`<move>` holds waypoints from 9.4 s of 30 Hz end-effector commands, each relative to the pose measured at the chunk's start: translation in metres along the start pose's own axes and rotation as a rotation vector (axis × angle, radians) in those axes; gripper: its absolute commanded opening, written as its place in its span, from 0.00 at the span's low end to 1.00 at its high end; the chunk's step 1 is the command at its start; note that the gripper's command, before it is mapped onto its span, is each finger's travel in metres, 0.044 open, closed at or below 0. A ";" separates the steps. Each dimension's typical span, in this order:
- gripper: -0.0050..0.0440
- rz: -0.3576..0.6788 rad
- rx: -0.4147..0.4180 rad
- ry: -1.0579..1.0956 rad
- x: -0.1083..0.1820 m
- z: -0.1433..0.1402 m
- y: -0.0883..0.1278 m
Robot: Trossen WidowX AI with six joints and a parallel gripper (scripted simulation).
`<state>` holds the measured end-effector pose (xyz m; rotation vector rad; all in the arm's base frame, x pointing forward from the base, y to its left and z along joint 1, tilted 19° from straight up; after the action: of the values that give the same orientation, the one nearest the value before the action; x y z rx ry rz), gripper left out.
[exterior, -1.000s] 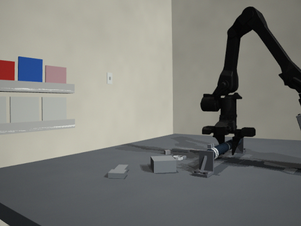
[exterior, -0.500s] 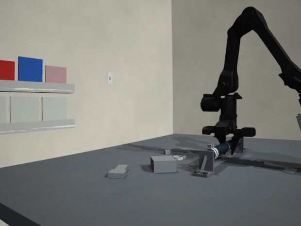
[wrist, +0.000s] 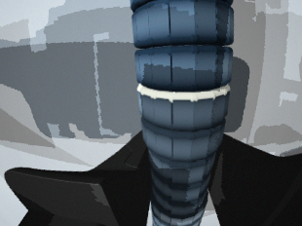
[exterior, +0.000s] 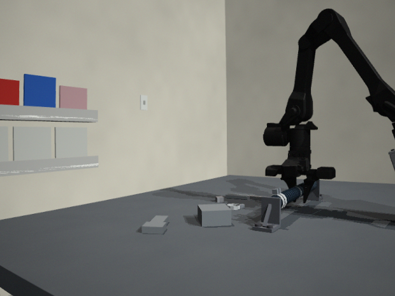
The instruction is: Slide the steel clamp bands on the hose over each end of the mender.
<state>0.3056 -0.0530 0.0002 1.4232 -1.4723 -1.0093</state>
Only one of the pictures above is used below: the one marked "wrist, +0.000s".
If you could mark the dark blue ribbed hose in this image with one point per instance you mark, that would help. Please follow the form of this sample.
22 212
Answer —
182 131

